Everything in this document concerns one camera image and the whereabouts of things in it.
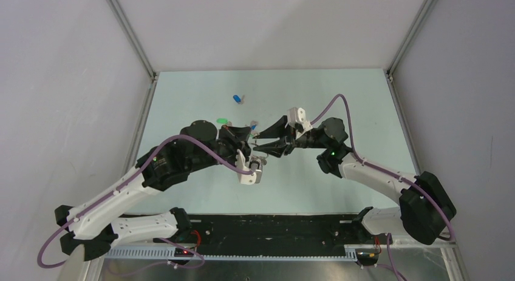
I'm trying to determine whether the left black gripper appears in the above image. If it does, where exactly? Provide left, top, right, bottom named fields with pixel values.
left=188, top=125, right=252, bottom=173

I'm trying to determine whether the aluminium frame post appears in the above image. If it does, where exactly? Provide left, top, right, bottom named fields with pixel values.
left=385, top=0, right=438, bottom=78
left=106, top=0, right=157, bottom=81

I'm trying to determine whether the grey slotted cable duct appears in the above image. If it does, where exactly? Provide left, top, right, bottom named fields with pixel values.
left=103, top=246, right=357, bottom=262

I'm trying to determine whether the right aluminium frame post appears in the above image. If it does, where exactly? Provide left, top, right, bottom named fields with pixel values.
left=385, top=0, right=438, bottom=78

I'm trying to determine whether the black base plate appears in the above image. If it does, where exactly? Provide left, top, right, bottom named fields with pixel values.
left=170, top=214, right=390, bottom=256

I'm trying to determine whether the left aluminium frame post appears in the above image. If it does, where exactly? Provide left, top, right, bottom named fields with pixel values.
left=106, top=0, right=157, bottom=81

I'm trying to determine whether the blue tagged brass key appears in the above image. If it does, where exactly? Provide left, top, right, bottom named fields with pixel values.
left=250, top=120, right=259, bottom=131

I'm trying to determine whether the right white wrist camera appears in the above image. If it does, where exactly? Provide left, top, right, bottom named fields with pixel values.
left=287, top=107, right=313, bottom=139

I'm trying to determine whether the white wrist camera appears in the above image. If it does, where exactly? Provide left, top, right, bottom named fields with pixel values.
left=236, top=150, right=263, bottom=185
left=287, top=107, right=313, bottom=139

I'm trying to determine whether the electronics board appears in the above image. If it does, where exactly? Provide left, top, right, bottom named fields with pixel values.
left=356, top=251, right=381, bottom=266
left=173, top=248, right=196, bottom=259

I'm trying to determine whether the right electronics board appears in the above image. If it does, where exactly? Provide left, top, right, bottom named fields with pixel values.
left=356, top=251, right=381, bottom=266

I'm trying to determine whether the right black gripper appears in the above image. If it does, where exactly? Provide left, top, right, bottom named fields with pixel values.
left=253, top=115, right=329, bottom=158

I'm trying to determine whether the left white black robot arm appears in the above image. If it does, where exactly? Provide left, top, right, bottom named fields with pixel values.
left=55, top=120, right=252, bottom=261

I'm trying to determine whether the blue capped key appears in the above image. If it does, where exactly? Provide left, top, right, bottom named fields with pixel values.
left=233, top=95, right=245, bottom=104

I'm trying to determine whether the left electronics board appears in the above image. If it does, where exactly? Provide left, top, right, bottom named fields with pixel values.
left=173, top=248, right=196, bottom=259

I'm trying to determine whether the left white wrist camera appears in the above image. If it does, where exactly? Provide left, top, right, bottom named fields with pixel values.
left=236, top=150, right=263, bottom=185

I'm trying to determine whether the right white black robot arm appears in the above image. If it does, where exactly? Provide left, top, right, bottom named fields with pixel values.
left=254, top=116, right=457, bottom=245

